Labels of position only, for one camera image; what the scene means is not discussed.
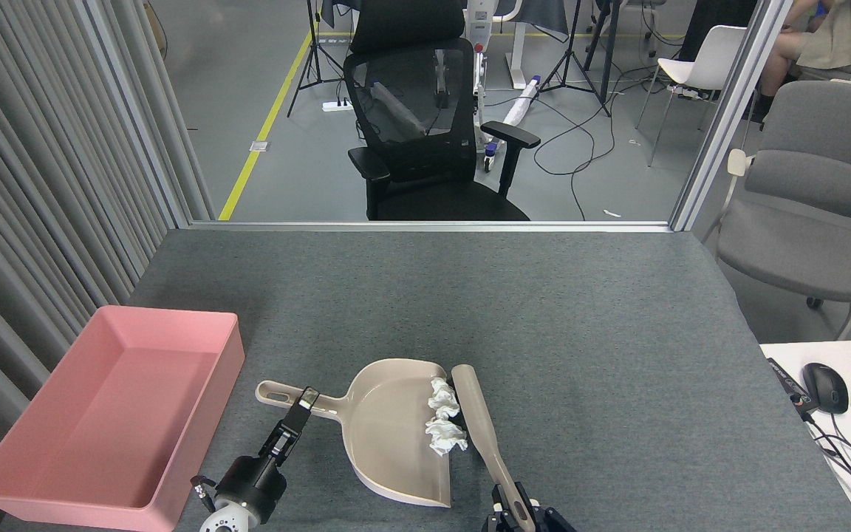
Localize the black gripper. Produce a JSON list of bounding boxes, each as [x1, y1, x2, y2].
[[215, 386, 321, 522]]

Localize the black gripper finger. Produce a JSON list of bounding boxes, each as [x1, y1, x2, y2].
[[481, 502, 515, 532], [514, 482, 578, 532]]

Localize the beige plastic dustpan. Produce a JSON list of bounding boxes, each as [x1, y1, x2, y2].
[[256, 358, 454, 509]]

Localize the white paper ball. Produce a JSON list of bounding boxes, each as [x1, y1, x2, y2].
[[426, 377, 461, 420], [425, 417, 468, 457]]

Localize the beige hand brush black bristles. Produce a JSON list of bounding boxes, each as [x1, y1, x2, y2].
[[449, 364, 539, 527]]

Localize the pink plastic bin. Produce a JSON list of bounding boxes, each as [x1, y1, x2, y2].
[[0, 305, 246, 532]]

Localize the flat black device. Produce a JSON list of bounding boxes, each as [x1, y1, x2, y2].
[[766, 358, 819, 415]]

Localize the black mesh office chair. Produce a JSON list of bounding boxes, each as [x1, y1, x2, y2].
[[343, 0, 542, 222]]

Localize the black computer mouse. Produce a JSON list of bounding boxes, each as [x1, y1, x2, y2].
[[802, 362, 850, 415]]

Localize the grey padded chair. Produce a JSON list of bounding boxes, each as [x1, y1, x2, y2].
[[703, 80, 851, 341]]

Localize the grey pleated curtain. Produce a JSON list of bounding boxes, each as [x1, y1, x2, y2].
[[0, 0, 216, 532]]

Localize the black tripod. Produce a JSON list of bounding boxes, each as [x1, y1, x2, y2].
[[287, 0, 345, 117], [540, 0, 611, 117]]

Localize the white rolled tube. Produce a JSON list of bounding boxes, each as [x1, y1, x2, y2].
[[503, 74, 542, 128]]

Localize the white stand on wheels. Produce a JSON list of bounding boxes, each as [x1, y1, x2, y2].
[[462, 0, 539, 174]]

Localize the white plastic chair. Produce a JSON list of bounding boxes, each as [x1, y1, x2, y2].
[[636, 24, 748, 167]]

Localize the dark hanging cloth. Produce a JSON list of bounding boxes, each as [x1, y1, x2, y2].
[[518, 0, 570, 41]]

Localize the seated person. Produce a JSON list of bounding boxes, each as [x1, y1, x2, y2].
[[758, 0, 851, 123]]

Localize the silver table edge rail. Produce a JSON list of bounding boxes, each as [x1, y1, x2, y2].
[[188, 219, 674, 233]]

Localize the black desk cables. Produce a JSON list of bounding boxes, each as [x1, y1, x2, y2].
[[802, 410, 851, 492]]

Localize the black floor cable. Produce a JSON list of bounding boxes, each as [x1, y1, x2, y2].
[[485, 55, 666, 221]]

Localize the silver aluminium post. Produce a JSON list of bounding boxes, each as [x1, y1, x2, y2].
[[669, 0, 796, 231]]

